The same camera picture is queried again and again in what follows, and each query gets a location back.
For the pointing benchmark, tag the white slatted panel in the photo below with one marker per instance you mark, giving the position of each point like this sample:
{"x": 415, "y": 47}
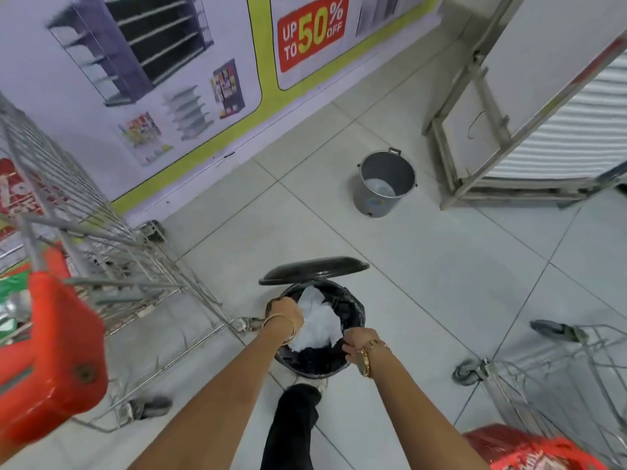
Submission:
{"x": 568, "y": 136}

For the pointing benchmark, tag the green packet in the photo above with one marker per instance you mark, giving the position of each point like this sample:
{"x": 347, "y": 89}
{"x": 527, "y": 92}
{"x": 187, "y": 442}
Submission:
{"x": 12, "y": 293}

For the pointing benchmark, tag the person's left hand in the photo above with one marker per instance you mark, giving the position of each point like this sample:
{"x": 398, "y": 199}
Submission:
{"x": 285, "y": 309}

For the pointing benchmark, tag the person's right fingers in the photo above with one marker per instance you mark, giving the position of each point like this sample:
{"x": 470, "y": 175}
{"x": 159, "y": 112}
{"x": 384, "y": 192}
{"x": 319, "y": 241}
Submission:
{"x": 349, "y": 347}

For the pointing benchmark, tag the red printed sign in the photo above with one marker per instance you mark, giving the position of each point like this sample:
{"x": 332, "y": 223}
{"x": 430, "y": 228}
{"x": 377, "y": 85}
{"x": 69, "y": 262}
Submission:
{"x": 17, "y": 190}

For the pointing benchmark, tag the black pedal bin with lid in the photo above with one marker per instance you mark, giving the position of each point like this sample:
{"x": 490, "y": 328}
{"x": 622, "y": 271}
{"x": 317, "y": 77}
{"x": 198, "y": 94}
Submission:
{"x": 313, "y": 270}

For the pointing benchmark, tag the gold wristwatch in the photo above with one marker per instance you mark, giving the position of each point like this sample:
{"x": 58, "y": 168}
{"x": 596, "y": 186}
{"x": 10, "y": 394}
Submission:
{"x": 365, "y": 359}

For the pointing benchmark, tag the grey metal bucket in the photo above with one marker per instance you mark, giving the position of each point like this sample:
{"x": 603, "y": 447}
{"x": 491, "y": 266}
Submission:
{"x": 379, "y": 190}

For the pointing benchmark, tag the beige metal shelf frame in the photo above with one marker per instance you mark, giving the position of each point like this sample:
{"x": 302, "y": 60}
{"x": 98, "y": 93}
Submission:
{"x": 470, "y": 141}

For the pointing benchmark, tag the gold bangle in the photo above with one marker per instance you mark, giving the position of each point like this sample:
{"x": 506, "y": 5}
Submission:
{"x": 293, "y": 325}

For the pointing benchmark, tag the crumpled white paper waste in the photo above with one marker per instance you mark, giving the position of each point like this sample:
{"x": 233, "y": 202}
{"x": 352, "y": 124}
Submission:
{"x": 318, "y": 323}

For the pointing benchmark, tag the person's black trouser leg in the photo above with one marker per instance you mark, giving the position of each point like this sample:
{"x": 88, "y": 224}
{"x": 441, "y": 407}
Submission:
{"x": 289, "y": 430}

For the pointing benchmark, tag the person's left fingers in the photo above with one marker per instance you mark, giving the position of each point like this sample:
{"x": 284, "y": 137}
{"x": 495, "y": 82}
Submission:
{"x": 279, "y": 303}

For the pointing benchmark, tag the printed shelf advert banner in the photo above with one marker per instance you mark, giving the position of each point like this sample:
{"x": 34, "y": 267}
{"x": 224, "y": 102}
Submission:
{"x": 161, "y": 68}

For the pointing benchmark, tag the person's right forearm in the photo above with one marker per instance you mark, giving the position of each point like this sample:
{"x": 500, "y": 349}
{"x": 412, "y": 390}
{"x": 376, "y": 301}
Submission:
{"x": 421, "y": 411}

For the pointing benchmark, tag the person's right hand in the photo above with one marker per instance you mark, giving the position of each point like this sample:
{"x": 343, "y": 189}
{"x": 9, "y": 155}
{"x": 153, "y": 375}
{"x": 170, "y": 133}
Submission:
{"x": 361, "y": 338}

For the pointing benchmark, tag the black garbage bag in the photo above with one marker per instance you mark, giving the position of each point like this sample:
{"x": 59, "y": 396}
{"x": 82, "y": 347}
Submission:
{"x": 318, "y": 359}

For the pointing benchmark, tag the person's left forearm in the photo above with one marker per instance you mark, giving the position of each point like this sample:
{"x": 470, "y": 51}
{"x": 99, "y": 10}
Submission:
{"x": 220, "y": 401}

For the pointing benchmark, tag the red plastic bag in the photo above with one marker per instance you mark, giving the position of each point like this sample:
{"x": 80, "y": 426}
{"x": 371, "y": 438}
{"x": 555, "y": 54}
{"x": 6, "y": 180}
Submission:
{"x": 519, "y": 447}

